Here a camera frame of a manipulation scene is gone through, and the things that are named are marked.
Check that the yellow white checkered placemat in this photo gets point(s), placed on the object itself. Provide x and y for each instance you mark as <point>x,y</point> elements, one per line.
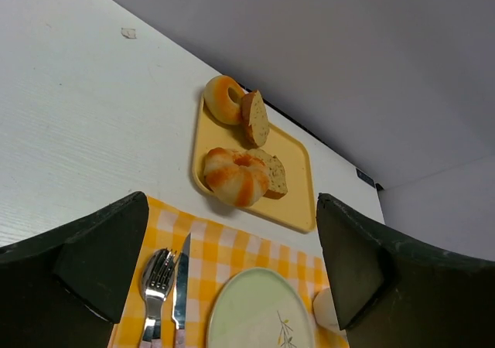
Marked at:
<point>217,253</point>

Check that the small paper scrap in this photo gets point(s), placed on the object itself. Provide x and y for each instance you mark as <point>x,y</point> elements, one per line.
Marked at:
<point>128,33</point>

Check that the silver fork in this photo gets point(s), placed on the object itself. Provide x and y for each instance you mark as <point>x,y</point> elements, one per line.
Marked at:
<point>155,286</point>

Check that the yellow plastic tray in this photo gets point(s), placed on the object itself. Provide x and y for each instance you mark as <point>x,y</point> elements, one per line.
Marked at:
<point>296,209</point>

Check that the plain ring bagel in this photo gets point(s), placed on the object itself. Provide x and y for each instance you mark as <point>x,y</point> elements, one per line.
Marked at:
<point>222,95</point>

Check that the white cup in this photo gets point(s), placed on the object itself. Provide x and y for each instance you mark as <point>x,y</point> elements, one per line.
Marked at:
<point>325,312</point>

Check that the twisted orange white bun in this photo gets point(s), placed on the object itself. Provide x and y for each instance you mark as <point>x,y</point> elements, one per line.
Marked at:
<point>235,178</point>

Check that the pale green ceramic plate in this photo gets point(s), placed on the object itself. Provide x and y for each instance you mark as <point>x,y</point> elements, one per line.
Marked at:
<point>259,308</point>

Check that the seeded bread slice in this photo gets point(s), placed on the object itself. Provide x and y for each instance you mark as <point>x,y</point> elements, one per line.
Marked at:
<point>255,118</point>
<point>278,186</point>

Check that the silver table knife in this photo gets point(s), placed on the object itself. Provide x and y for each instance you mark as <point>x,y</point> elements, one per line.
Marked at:
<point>180,294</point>

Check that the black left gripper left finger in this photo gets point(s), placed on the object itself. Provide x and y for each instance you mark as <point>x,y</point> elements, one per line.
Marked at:
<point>67,287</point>

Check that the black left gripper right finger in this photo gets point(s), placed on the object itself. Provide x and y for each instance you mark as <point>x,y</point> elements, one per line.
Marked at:
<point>391,290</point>

